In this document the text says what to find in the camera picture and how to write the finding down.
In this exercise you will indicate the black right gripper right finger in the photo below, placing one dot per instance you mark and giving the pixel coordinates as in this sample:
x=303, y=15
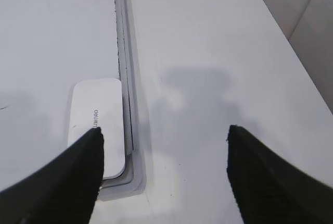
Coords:
x=268, y=189

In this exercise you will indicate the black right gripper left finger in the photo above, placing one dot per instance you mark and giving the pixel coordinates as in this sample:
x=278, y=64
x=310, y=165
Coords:
x=63, y=191

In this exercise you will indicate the white whiteboard eraser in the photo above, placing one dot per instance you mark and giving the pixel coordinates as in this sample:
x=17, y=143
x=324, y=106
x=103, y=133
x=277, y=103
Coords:
x=99, y=103

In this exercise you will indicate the aluminium framed whiteboard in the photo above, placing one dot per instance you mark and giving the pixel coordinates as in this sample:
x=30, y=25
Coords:
x=51, y=51

